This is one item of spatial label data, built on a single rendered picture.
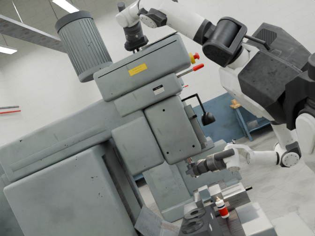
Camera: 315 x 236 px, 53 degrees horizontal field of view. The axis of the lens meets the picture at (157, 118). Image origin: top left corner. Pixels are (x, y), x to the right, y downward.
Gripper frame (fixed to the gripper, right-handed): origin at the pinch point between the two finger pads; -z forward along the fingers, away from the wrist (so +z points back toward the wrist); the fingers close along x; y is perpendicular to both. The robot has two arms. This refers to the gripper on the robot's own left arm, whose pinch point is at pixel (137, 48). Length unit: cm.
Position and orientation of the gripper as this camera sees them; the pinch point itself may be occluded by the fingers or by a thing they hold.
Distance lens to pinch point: 168.9
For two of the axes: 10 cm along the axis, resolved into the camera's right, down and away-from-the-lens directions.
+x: 9.0, -4.2, 1.1
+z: -1.1, -4.7, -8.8
